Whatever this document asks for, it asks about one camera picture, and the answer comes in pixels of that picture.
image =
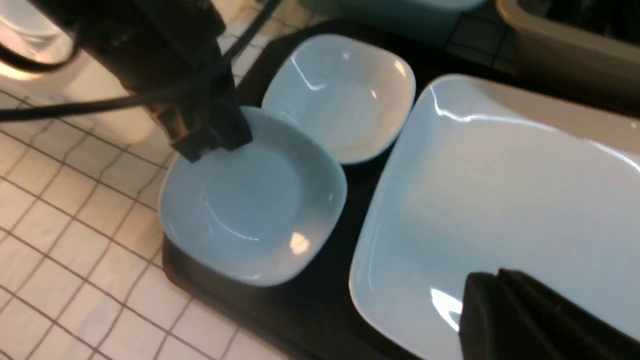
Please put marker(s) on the brown plastic bin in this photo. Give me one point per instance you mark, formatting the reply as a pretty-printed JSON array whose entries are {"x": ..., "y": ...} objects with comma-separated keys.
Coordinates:
[{"x": 572, "y": 60}]

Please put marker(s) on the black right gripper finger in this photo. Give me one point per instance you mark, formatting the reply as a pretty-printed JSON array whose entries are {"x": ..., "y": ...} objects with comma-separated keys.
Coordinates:
[{"x": 513, "y": 316}]

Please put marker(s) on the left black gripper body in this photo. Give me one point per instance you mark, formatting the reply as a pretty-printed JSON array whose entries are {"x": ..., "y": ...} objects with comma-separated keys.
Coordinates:
[{"x": 146, "y": 44}]

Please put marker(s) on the black serving tray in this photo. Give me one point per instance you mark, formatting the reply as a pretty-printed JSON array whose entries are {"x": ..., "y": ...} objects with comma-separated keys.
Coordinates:
[{"x": 312, "y": 316}]

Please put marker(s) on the white plastic tub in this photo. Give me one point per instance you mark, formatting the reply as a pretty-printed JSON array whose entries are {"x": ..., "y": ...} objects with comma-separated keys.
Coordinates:
[{"x": 67, "y": 73}]

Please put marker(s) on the teal plastic bin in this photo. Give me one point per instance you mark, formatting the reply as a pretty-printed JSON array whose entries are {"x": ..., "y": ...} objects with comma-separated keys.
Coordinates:
[{"x": 429, "y": 21}]

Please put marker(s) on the white small dish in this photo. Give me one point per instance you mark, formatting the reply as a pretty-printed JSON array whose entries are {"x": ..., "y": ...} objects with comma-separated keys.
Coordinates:
[
  {"x": 351, "y": 97},
  {"x": 258, "y": 214}
]

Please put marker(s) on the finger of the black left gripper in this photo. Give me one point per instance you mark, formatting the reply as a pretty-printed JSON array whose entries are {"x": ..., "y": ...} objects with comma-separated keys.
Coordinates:
[{"x": 194, "y": 127}]

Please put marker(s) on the large white square plate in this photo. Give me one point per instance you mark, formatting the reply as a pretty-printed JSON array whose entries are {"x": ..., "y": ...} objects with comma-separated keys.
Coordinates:
[{"x": 486, "y": 176}]

